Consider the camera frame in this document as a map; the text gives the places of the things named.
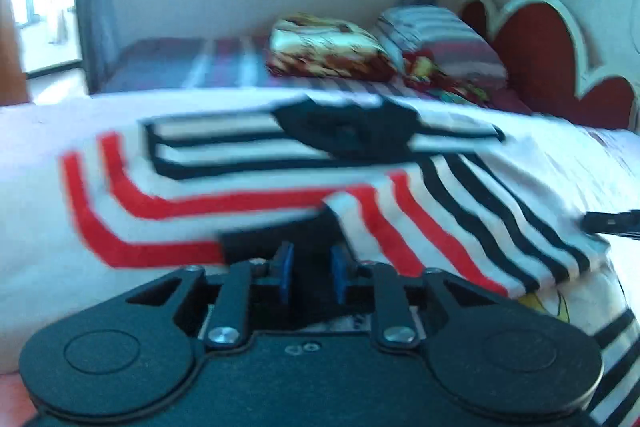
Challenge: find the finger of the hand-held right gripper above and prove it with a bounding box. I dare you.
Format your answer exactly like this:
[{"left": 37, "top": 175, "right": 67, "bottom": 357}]
[{"left": 581, "top": 209, "right": 640, "bottom": 239}]

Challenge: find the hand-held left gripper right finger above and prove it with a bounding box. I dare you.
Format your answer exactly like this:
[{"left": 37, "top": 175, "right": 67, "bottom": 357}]
[{"left": 331, "top": 244, "right": 507, "bottom": 351}]

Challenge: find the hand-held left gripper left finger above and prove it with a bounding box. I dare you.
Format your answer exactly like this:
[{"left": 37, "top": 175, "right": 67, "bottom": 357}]
[{"left": 125, "top": 241, "right": 295, "bottom": 351}]

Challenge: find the red black white striped sweater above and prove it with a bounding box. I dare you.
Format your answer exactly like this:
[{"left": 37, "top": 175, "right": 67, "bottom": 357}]
[{"left": 60, "top": 94, "right": 612, "bottom": 299}]

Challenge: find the black white striped garment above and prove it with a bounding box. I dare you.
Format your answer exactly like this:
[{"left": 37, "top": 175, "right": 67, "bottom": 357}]
[{"left": 590, "top": 307, "right": 640, "bottom": 427}]

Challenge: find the red heart-shaped headboard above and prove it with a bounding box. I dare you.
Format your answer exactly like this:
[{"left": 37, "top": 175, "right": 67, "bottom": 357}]
[{"left": 457, "top": 0, "right": 640, "bottom": 132}]

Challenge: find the colourful printed red cloth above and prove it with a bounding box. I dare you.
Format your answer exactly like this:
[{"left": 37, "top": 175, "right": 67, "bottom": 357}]
[{"left": 402, "top": 52, "right": 493, "bottom": 105}]

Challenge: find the folded printed yellow red blanket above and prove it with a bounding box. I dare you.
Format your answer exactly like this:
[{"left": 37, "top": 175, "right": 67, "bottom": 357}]
[{"left": 265, "top": 13, "right": 398, "bottom": 82}]

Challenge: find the grey red striped bedsheet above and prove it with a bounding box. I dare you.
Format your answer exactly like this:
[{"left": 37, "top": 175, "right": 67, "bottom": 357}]
[{"left": 100, "top": 34, "right": 533, "bottom": 115}]

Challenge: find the grey red striped pillow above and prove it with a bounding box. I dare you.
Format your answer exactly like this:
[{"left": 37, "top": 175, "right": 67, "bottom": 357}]
[{"left": 375, "top": 6, "right": 510, "bottom": 84}]

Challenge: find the white pink floral blanket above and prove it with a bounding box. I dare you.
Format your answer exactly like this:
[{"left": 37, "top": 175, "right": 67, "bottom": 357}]
[{"left": 0, "top": 88, "right": 640, "bottom": 373}]

